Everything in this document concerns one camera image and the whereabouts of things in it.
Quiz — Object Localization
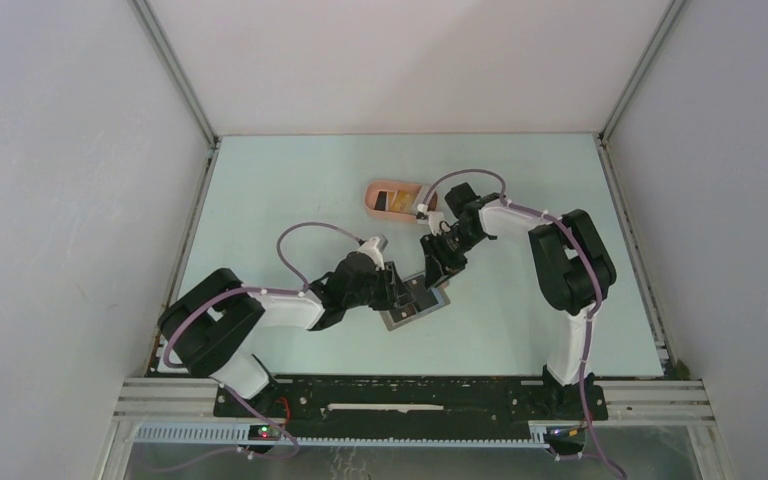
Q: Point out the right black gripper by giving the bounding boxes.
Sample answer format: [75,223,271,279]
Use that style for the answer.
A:
[420,225,485,290]

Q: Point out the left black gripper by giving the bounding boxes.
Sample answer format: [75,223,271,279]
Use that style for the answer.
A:
[344,261,415,311]

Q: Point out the beige leather card holder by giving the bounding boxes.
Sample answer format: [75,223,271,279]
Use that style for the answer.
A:
[381,272,451,331]

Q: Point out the black VIP card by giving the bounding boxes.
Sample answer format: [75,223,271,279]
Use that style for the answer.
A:
[405,275,445,314]

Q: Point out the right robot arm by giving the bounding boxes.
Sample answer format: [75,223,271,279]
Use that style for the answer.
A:
[415,183,617,418]

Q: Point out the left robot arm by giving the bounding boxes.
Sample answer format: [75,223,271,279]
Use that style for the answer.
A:
[158,251,414,417]

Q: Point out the black card in holder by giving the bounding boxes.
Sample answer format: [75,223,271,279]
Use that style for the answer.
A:
[389,305,417,324]

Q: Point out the yellow VIP card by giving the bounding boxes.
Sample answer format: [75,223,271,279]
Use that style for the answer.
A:
[388,190,417,214]

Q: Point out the black card in tray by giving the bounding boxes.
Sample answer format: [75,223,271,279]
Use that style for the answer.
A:
[373,190,391,212]

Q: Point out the pink oval tray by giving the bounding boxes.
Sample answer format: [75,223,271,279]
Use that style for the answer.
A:
[364,180,430,223]

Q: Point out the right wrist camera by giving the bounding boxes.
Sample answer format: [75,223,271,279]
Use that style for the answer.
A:
[416,204,445,235]

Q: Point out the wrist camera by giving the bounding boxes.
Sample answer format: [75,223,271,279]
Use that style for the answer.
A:
[416,204,445,235]
[357,235,388,270]

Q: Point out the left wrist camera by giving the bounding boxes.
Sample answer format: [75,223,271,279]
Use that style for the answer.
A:
[357,235,388,270]

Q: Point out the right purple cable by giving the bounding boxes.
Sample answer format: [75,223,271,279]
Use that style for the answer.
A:
[419,168,627,480]

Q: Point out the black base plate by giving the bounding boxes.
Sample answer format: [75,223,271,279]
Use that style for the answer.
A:
[213,376,609,440]

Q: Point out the aluminium frame rail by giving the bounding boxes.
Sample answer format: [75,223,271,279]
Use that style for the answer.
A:
[113,377,716,427]

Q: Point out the white cable duct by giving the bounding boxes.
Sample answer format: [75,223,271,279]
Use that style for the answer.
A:
[133,422,548,448]

